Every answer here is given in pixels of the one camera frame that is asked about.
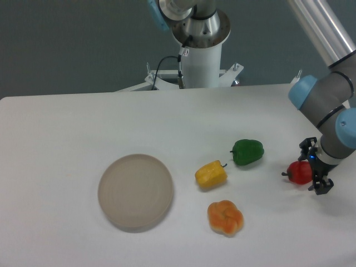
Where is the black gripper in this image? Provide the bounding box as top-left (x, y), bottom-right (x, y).
top-left (298, 137), bottom-right (338, 195)

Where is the red toy pepper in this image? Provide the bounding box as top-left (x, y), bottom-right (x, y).
top-left (281, 161), bottom-right (312, 185)

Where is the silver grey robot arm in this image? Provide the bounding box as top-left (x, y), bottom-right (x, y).
top-left (147, 1), bottom-right (355, 195)

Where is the green toy pepper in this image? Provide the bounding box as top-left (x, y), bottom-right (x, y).
top-left (230, 139), bottom-right (264, 166)

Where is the yellow toy pepper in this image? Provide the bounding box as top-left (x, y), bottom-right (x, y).
top-left (195, 160), bottom-right (228, 189)

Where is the orange knotted bread roll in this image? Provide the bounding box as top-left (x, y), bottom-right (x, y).
top-left (207, 200), bottom-right (244, 236)

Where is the beige round plate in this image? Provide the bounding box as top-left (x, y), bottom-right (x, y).
top-left (97, 154), bottom-right (174, 233)

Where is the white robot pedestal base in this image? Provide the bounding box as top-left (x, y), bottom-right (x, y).
top-left (120, 44), bottom-right (244, 92)

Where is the black cable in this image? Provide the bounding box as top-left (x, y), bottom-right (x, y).
top-left (151, 34), bottom-right (194, 91)

